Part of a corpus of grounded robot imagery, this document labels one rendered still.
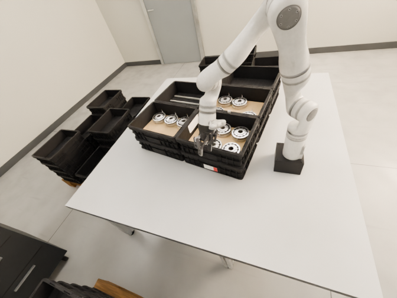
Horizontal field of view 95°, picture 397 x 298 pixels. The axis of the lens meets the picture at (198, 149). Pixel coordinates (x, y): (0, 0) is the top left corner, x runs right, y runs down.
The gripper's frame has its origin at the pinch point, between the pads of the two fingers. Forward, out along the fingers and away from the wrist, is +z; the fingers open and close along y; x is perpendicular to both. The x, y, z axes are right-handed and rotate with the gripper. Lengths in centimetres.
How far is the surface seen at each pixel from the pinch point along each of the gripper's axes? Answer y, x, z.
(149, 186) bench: 15.0, -31.6, 34.7
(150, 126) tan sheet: -7, -63, 11
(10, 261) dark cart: 96, -83, 86
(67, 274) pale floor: 77, -82, 131
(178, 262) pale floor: 8, -15, 108
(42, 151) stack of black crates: 57, -176, 59
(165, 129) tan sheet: -12, -49, 10
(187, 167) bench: -8.2, -22.2, 26.3
